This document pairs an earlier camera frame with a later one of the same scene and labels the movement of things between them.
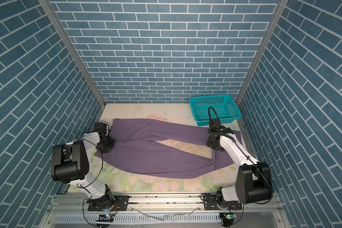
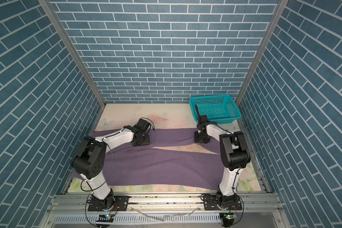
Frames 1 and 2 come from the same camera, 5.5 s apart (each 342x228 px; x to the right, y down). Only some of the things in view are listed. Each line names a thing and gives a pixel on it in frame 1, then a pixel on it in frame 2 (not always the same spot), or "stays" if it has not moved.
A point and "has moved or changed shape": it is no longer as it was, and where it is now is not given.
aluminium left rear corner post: [75, 54] stays
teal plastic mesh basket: [225, 104] stays
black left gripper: [103, 150] -> [147, 141]
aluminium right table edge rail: [240, 124] stays
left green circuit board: [108, 217] stays
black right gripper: [208, 143] -> [196, 139]
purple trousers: [137, 146] has moved or changed shape
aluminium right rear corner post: [281, 5] stays
